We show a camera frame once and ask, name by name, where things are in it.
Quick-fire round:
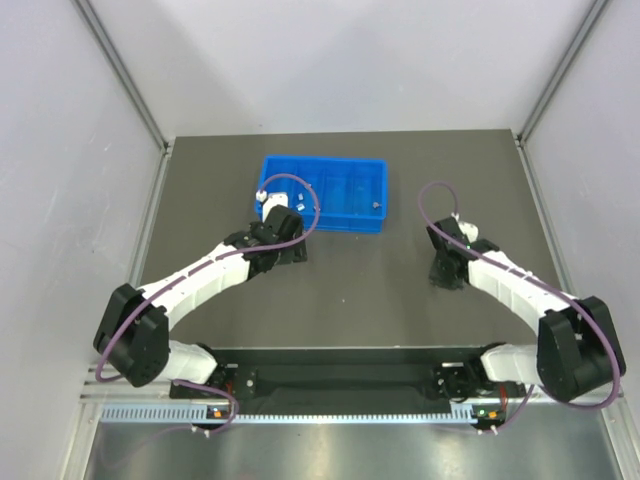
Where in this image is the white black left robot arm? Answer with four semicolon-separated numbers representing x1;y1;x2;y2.
93;192;307;387

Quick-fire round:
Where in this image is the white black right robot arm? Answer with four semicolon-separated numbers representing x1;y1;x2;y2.
426;216;626;403

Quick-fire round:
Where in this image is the blue plastic divided bin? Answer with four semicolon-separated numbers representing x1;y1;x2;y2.
255;155;388;234

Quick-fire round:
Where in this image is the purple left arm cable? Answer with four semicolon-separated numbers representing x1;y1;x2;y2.
94;172;321;436

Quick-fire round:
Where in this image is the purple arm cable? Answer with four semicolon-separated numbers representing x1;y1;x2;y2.
417;181;624;436
94;172;321;436

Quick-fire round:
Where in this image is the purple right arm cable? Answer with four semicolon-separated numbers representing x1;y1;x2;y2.
417;181;624;436

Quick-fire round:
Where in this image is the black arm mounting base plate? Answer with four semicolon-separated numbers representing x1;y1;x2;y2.
112;347;531;401

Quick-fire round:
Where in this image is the grey slotted cable duct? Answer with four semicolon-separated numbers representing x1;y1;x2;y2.
99;402;478;425

